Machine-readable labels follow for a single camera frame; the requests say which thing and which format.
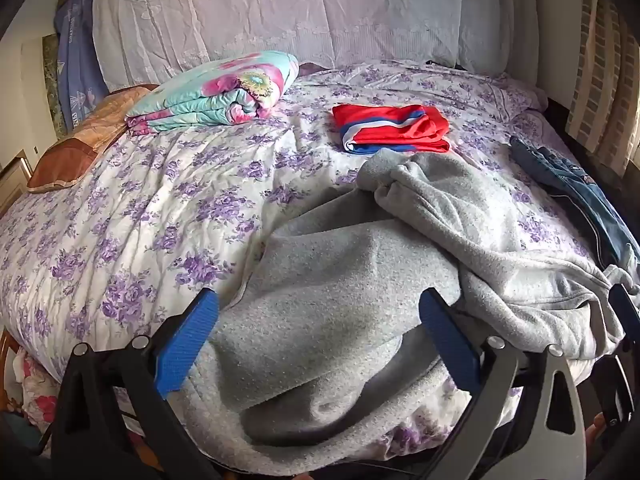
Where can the blue jeans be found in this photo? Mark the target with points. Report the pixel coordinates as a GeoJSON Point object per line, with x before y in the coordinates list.
{"type": "Point", "coordinates": [585, 195]}

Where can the green framed picture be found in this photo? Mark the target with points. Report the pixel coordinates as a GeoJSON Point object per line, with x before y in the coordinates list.
{"type": "Point", "coordinates": [51, 80]}

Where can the purple floral bedspread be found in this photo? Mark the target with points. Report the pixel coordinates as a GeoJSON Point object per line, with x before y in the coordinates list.
{"type": "Point", "coordinates": [150, 220]}

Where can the folded red shorts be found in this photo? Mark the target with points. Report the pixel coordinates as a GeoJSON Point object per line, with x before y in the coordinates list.
{"type": "Point", "coordinates": [395, 127]}

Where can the beige bedside table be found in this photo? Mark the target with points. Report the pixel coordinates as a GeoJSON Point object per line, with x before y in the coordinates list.
{"type": "Point", "coordinates": [12, 182]}

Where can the blue patterned hanging cloth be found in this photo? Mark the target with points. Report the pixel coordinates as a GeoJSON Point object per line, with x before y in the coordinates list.
{"type": "Point", "coordinates": [80, 60]}

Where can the grey sweatshirt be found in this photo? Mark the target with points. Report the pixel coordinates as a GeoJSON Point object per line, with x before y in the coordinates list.
{"type": "Point", "coordinates": [340, 285]}

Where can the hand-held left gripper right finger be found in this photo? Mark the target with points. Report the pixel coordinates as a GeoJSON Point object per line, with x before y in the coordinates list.
{"type": "Point", "coordinates": [450, 345]}

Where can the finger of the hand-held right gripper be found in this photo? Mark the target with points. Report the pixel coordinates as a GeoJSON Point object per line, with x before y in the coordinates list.
{"type": "Point", "coordinates": [622, 305]}

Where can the folded floral quilt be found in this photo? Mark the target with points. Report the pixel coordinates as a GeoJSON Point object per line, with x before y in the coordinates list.
{"type": "Point", "coordinates": [210, 95]}

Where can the beige checked curtain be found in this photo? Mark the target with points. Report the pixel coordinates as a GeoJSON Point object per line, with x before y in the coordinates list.
{"type": "Point", "coordinates": [605, 75]}

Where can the lilac headboard cover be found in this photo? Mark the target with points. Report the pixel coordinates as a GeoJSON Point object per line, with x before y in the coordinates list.
{"type": "Point", "coordinates": [300, 10]}

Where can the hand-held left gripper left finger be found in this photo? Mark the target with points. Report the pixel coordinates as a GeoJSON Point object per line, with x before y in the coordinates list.
{"type": "Point", "coordinates": [187, 345]}

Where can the pink floral sheet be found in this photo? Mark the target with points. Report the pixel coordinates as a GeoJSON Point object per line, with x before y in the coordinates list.
{"type": "Point", "coordinates": [35, 390]}

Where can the orange brown pillow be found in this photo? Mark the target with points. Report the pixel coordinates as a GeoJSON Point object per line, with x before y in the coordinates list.
{"type": "Point", "coordinates": [85, 145]}

